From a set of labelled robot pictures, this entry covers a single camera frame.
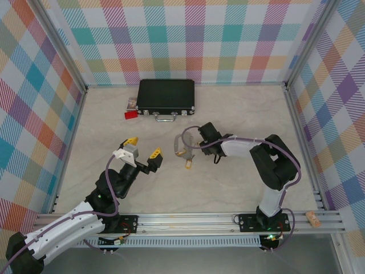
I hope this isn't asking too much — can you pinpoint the perforated silver metal plate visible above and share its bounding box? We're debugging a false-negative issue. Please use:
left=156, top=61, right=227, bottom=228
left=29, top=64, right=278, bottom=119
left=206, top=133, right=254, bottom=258
left=179, top=134, right=198, bottom=161

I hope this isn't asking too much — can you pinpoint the small cork block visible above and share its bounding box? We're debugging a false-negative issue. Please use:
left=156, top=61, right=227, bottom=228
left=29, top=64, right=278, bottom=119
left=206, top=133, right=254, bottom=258
left=305, top=210, right=321, bottom=228

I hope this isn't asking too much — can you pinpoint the wire bundle with connector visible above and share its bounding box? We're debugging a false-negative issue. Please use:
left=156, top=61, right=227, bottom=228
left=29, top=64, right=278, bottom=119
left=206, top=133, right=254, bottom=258
left=261, top=232, right=286, bottom=244
left=98, top=233, right=132, bottom=247

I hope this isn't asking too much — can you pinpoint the black case with metal handle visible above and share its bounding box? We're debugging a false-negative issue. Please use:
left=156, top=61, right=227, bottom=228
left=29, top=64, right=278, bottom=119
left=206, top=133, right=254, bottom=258
left=136, top=79, right=196, bottom=123

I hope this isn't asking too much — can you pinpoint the aluminium frame floor bar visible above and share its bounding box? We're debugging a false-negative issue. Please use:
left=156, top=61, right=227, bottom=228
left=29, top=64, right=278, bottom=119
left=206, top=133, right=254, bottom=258
left=50, top=88, right=88, bottom=213
left=283, top=85, right=327, bottom=211

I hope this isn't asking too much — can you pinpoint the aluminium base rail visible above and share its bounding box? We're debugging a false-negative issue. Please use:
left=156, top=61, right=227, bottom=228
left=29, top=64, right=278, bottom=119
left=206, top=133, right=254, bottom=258
left=34, top=212, right=347, bottom=236

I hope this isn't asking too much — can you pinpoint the slotted grey cable duct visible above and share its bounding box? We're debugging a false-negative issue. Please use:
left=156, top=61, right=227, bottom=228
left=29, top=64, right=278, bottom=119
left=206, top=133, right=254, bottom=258
left=82, top=236, right=263, bottom=248

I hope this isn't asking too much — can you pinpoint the aluminium frame post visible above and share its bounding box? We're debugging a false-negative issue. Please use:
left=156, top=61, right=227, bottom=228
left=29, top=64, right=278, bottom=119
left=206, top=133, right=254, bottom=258
left=35, top=0, right=88, bottom=94
left=283, top=0, right=342, bottom=92

